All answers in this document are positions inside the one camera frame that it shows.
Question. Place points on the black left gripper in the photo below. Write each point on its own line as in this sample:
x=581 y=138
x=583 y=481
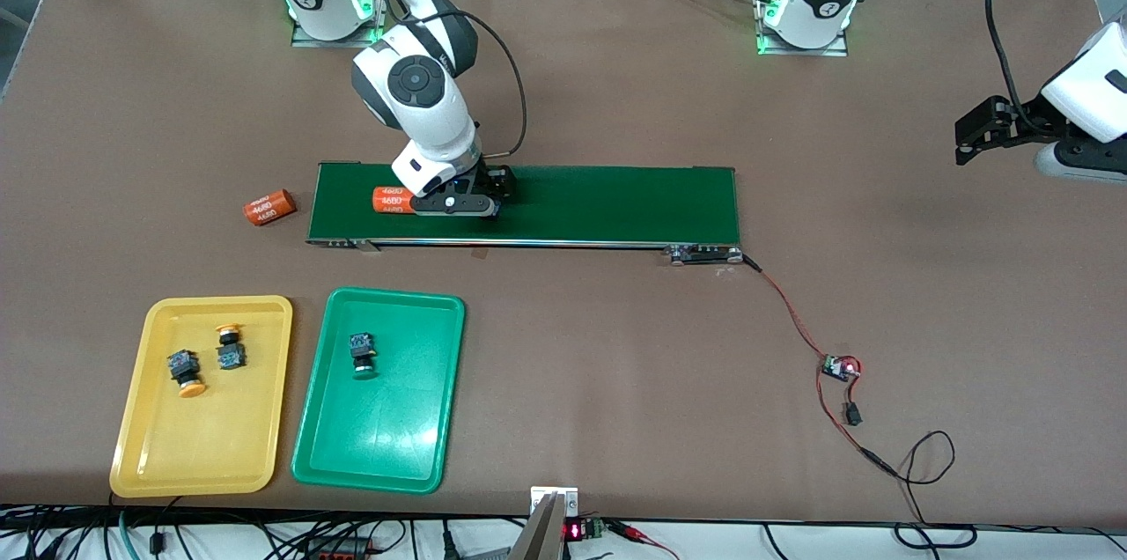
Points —
x=1030 y=123

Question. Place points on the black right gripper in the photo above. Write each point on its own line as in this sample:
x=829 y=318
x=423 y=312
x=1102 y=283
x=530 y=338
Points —
x=495 y=180

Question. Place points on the orange cylinder with white print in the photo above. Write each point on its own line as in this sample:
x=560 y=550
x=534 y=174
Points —
x=392 y=201
x=268 y=208

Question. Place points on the green mushroom push button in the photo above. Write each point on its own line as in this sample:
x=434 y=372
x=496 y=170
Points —
x=362 y=344

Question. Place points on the yellow mushroom push button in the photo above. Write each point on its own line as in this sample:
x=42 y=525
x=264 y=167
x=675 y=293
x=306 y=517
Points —
x=232 y=357
x=181 y=364

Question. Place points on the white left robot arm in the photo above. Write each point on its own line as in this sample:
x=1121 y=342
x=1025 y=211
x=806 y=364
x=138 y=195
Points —
x=1101 y=84

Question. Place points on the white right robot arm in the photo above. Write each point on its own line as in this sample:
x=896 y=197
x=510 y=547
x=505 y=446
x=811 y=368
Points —
x=423 y=93

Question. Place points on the green conveyor belt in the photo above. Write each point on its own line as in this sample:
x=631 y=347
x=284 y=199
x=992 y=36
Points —
x=616 y=203

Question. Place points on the green plastic tray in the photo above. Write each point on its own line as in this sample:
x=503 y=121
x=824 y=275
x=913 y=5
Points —
x=396 y=437

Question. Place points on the small motor controller board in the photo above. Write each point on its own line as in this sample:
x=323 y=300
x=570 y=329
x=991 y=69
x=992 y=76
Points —
x=836 y=369

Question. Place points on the small black inline connector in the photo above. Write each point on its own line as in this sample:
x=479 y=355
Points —
x=852 y=415

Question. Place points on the grey metal stand bar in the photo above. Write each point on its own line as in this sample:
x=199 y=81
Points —
x=541 y=534

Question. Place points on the module with red display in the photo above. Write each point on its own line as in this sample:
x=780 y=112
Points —
x=574 y=531

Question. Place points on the red clip leads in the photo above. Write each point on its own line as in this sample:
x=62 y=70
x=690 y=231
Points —
x=629 y=530

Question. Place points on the yellow plastic tray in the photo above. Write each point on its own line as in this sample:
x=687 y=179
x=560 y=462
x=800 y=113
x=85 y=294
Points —
x=202 y=445

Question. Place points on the black box with orange parts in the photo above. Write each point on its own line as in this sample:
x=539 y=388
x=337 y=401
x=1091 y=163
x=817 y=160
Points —
x=339 y=548

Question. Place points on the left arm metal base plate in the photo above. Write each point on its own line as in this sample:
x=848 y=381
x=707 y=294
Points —
x=806 y=52

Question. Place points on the silver metal mounting bracket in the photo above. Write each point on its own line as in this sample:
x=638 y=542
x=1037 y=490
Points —
x=568 y=498

